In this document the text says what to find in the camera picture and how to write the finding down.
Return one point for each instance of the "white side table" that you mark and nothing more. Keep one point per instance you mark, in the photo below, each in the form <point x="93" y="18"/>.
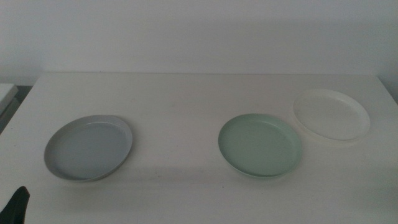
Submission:
<point x="5" y="93"/>

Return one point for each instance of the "grey shallow bowl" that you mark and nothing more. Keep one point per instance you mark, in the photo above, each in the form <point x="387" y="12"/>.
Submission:
<point x="88" y="149"/>

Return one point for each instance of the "white shallow bowl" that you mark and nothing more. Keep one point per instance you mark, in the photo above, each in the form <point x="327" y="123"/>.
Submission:
<point x="331" y="115"/>

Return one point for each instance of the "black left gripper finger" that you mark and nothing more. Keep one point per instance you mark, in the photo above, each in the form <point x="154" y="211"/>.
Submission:
<point x="15" y="207"/>

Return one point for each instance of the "pale green shallow bowl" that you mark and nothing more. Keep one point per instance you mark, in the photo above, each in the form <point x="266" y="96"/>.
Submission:
<point x="259" y="146"/>

